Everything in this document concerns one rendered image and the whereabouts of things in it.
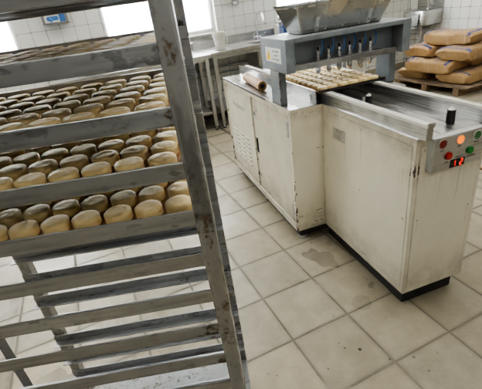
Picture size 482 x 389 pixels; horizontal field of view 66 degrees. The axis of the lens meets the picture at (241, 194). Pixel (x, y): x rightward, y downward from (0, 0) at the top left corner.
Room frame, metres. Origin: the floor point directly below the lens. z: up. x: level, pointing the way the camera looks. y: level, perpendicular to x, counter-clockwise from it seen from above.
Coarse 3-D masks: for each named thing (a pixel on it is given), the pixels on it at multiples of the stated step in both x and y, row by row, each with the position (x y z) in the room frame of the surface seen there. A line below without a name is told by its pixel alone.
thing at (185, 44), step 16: (176, 0) 0.97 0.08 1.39; (176, 16) 0.97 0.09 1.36; (192, 80) 0.97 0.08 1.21; (192, 96) 0.97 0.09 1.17; (208, 144) 0.97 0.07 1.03; (208, 160) 0.97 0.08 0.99; (224, 240) 0.97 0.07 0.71; (224, 256) 0.97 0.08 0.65; (240, 336) 0.97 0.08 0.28; (240, 352) 0.97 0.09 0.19
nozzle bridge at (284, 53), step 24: (384, 24) 2.00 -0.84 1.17; (408, 24) 2.04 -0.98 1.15; (264, 48) 2.13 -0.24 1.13; (288, 48) 1.87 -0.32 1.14; (312, 48) 1.99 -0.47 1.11; (336, 48) 2.03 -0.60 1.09; (384, 48) 2.06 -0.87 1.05; (408, 48) 2.04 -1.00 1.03; (288, 72) 1.87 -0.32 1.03; (384, 72) 2.18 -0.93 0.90
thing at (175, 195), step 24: (120, 192) 0.68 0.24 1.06; (144, 192) 0.66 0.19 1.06; (168, 192) 0.65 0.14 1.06; (0, 216) 0.65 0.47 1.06; (24, 216) 0.64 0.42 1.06; (48, 216) 0.65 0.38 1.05; (72, 216) 0.64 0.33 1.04; (96, 216) 0.59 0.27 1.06; (120, 216) 0.58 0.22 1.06; (144, 216) 0.58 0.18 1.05; (0, 240) 0.58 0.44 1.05
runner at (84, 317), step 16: (128, 304) 0.54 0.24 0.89; (144, 304) 0.55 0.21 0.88; (160, 304) 0.55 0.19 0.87; (176, 304) 0.55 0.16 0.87; (192, 304) 0.55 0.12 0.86; (32, 320) 0.54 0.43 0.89; (48, 320) 0.54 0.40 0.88; (64, 320) 0.54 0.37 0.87; (80, 320) 0.54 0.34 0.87; (96, 320) 0.54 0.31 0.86; (0, 336) 0.53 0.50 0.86
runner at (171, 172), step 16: (96, 176) 0.55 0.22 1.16; (112, 176) 0.55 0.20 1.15; (128, 176) 0.55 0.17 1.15; (144, 176) 0.55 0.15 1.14; (160, 176) 0.55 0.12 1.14; (176, 176) 0.55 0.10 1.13; (0, 192) 0.54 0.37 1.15; (16, 192) 0.54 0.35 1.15; (32, 192) 0.54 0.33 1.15; (48, 192) 0.54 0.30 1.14; (64, 192) 0.54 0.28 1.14; (80, 192) 0.54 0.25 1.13; (96, 192) 0.54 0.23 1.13; (0, 208) 0.54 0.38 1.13
